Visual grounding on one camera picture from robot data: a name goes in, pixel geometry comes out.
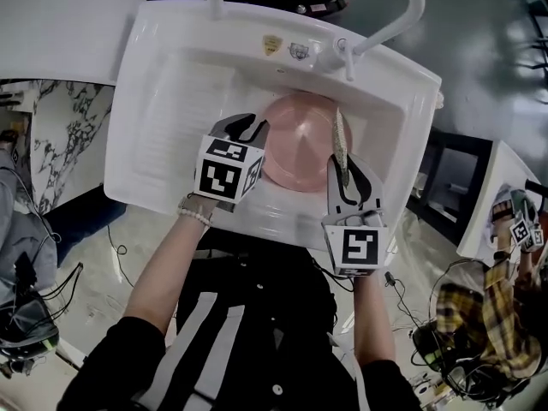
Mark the white curved faucet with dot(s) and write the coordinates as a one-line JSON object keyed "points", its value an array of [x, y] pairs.
{"points": [[406, 2]]}

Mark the blue shield sticker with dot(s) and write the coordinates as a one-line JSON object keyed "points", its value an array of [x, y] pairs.
{"points": [[299, 51]]}

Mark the black shirt with white stripes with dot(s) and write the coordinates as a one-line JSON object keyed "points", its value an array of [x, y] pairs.
{"points": [[257, 336]]}

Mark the white counter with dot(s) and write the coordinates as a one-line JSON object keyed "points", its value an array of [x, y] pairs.
{"points": [[55, 24]]}

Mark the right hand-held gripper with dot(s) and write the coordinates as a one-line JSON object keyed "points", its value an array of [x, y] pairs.
{"points": [[357, 246]]}

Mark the pink plate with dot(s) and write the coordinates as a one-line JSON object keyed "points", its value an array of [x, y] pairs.
{"points": [[299, 144]]}

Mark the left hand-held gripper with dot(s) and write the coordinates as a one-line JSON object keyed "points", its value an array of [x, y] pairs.
{"points": [[216, 176]]}

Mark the marble patterned cabinet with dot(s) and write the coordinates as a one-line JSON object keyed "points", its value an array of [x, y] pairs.
{"points": [[64, 144]]}

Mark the person's left forearm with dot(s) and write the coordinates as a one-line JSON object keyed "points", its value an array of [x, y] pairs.
{"points": [[167, 268]]}

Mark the white sink basin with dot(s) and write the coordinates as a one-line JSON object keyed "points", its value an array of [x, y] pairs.
{"points": [[171, 122]]}

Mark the person's right forearm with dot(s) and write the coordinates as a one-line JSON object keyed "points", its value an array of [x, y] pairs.
{"points": [[372, 315]]}

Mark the black frame cabinet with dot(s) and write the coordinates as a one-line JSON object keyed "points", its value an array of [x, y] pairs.
{"points": [[454, 178]]}

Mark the gold sticker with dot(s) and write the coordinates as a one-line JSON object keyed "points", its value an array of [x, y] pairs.
{"points": [[270, 45]]}

